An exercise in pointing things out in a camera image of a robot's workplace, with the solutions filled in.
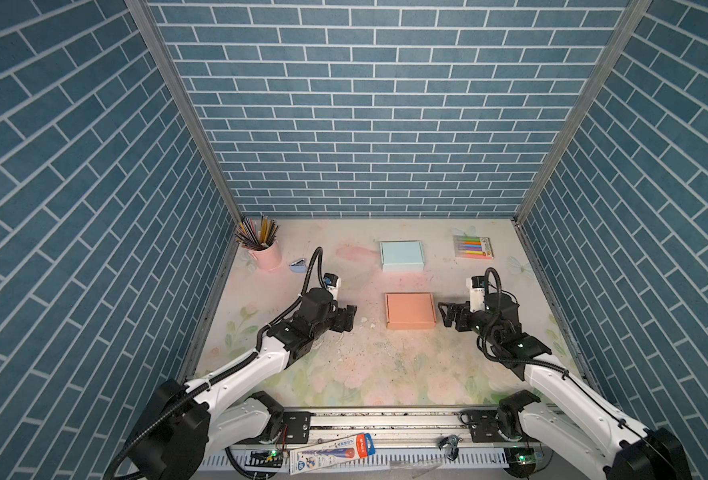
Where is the pink paper box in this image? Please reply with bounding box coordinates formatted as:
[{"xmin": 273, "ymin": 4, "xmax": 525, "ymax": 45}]
[{"xmin": 385, "ymin": 292, "xmax": 437, "ymax": 330}]

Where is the light teal paper box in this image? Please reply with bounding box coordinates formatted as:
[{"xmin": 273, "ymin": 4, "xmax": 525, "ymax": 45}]
[{"xmin": 380, "ymin": 240, "xmax": 425, "ymax": 272}]

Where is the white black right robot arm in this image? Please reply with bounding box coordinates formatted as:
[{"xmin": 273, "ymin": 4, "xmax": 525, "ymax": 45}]
[{"xmin": 437, "ymin": 289, "xmax": 692, "ymax": 479}]

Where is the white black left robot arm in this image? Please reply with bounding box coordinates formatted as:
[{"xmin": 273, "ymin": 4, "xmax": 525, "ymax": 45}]
[{"xmin": 104, "ymin": 287, "xmax": 357, "ymax": 479}]

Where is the clear box of markers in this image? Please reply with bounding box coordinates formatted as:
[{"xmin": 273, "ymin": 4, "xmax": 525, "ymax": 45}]
[{"xmin": 453, "ymin": 235, "xmax": 495, "ymax": 260}]

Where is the light blue small stapler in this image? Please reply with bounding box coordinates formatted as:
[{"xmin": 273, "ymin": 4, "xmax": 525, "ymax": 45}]
[{"xmin": 289, "ymin": 258, "xmax": 308, "ymax": 273}]

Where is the pink metal pencil bucket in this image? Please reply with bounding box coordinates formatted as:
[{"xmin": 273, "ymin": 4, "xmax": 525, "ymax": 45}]
[{"xmin": 247, "ymin": 240, "xmax": 283, "ymax": 272}]

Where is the bundle of coloured pencils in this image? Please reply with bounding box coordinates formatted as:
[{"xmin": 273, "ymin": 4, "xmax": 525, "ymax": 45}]
[{"xmin": 235, "ymin": 216, "xmax": 279, "ymax": 251}]

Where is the blue red white packet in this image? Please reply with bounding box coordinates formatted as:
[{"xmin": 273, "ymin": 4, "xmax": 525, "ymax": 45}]
[{"xmin": 289, "ymin": 433, "xmax": 376, "ymax": 475}]

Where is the small metal clip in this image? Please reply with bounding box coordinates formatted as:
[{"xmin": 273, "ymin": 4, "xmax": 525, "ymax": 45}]
[{"xmin": 437, "ymin": 435, "xmax": 460, "ymax": 462}]

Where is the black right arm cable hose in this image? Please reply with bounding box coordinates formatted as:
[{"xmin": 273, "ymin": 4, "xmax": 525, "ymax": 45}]
[{"xmin": 476, "ymin": 266, "xmax": 571, "ymax": 376}]

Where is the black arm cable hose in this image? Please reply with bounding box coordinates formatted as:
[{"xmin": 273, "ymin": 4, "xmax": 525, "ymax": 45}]
[
  {"xmin": 102, "ymin": 246, "xmax": 326, "ymax": 480},
  {"xmin": 476, "ymin": 266, "xmax": 571, "ymax": 376}
]

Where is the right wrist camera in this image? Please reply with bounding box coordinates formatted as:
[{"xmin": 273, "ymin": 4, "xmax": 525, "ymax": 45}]
[{"xmin": 467, "ymin": 275, "xmax": 488, "ymax": 313}]

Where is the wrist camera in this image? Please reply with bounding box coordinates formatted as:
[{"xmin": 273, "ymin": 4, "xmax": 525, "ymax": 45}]
[
  {"xmin": 467, "ymin": 275, "xmax": 488, "ymax": 313},
  {"xmin": 323, "ymin": 273, "xmax": 341, "ymax": 300}
]

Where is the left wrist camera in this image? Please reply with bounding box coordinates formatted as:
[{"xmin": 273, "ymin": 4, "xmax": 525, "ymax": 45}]
[{"xmin": 323, "ymin": 273, "xmax": 341, "ymax": 300}]

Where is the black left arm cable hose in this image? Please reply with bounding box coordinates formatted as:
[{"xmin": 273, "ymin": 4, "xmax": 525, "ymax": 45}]
[{"xmin": 102, "ymin": 246, "xmax": 326, "ymax": 480}]

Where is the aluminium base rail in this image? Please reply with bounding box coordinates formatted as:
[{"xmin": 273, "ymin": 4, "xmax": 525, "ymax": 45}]
[{"xmin": 200, "ymin": 408, "xmax": 554, "ymax": 479}]

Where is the aluminium right corner post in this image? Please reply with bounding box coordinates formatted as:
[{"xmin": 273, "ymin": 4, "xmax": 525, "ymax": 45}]
[{"xmin": 513, "ymin": 0, "xmax": 651, "ymax": 228}]

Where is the aluminium corner post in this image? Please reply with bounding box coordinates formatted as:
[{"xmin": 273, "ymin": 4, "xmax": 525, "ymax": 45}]
[
  {"xmin": 126, "ymin": 0, "xmax": 243, "ymax": 223},
  {"xmin": 513, "ymin": 0, "xmax": 651, "ymax": 228}
]

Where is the aluminium left corner post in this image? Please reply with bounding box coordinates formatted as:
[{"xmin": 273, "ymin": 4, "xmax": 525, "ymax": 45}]
[{"xmin": 126, "ymin": 0, "xmax": 243, "ymax": 223}]

